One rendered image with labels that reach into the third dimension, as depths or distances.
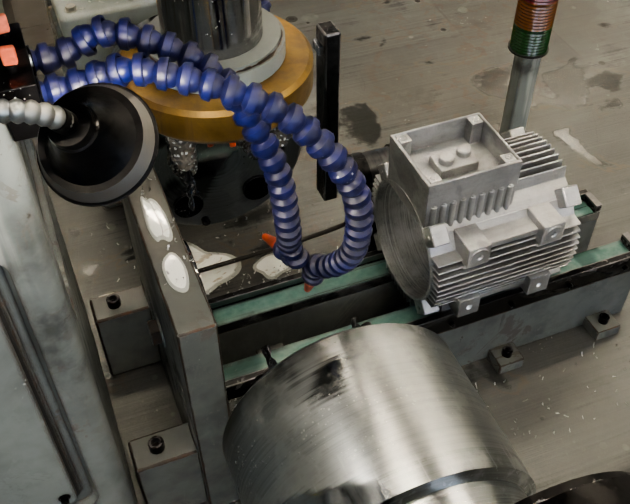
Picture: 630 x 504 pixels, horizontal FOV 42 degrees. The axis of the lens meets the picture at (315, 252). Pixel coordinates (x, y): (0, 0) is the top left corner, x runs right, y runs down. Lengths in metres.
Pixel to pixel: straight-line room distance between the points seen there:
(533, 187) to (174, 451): 0.53
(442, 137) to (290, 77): 0.33
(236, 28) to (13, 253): 0.26
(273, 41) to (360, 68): 0.98
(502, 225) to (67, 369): 0.53
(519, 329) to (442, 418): 0.50
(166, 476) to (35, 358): 0.32
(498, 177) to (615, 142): 0.67
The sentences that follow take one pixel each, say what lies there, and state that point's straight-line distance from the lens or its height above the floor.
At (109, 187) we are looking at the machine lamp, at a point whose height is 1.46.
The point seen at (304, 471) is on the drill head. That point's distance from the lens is 0.70.
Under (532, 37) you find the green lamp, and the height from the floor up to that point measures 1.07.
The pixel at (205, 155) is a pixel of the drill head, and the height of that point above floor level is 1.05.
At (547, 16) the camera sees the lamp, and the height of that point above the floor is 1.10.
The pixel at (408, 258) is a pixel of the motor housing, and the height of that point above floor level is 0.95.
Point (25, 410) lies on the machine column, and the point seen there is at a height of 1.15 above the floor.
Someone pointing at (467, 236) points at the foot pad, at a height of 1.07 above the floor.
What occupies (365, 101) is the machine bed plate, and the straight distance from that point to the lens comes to 1.63.
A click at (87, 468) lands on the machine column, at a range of 0.86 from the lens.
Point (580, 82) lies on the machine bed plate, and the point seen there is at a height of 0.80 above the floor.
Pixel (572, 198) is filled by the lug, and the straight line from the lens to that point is 1.04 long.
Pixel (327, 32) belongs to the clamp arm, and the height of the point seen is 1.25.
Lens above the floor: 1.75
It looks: 46 degrees down
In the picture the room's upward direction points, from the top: straight up
